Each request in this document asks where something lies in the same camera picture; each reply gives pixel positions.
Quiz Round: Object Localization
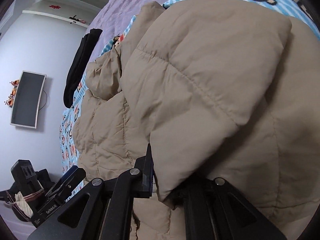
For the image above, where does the white wall shelf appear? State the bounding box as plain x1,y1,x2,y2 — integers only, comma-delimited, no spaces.
22,0,109,28

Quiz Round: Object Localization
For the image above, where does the gloved left hand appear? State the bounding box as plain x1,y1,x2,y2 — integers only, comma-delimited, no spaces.
11,192,33,221

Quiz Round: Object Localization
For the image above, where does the black folded garment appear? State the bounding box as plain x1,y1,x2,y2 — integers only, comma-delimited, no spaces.
63,29,103,108

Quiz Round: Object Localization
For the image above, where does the red orange wall decoration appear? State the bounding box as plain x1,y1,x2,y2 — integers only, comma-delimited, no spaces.
4,79,20,108

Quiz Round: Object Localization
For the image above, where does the wall mounted monitor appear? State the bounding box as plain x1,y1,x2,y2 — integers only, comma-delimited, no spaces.
10,71,47,129

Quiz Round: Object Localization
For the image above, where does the tan puffer jacket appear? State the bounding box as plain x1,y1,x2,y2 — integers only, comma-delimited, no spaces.
72,0,320,240

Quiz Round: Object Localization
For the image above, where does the purple bed cover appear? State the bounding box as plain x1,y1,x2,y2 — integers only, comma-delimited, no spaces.
87,0,168,62

